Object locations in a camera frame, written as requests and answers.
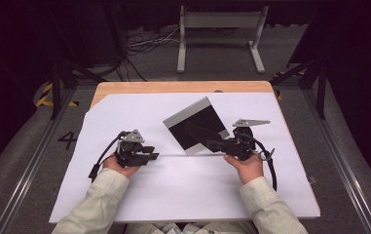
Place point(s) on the black metal stand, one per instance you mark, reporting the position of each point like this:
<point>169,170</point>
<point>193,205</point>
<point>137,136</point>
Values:
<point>321,87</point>
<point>55,84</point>

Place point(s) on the person's right hand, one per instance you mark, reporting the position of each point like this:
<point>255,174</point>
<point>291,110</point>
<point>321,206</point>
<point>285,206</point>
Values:
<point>249,169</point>

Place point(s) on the white paper sheet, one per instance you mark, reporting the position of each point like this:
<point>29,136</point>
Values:
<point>173,195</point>

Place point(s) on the yellow black hazard tape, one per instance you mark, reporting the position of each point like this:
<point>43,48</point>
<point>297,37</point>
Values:
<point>45,92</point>
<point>280,96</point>

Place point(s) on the black and white sheet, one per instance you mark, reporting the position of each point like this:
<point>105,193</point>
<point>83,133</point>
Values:
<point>192,126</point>

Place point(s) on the person's torso clothing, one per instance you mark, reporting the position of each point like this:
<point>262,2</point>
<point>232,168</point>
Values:
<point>205,228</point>

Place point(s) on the dark round table grommet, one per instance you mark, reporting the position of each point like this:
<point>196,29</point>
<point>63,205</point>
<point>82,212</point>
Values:
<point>218,91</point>

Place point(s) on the metal floor rail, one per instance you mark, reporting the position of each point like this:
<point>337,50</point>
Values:
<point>342,162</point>
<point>30,169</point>

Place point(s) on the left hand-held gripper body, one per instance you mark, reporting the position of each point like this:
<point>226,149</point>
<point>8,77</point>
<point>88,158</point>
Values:
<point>129,152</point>

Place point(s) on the grey metal stand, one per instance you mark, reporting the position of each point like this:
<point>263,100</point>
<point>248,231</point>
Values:
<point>222,19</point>

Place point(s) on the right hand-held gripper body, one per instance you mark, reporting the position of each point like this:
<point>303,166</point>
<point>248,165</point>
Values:
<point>241,146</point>

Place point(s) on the person's left hand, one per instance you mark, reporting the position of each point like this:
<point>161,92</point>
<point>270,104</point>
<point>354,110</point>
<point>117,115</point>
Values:
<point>118,167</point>

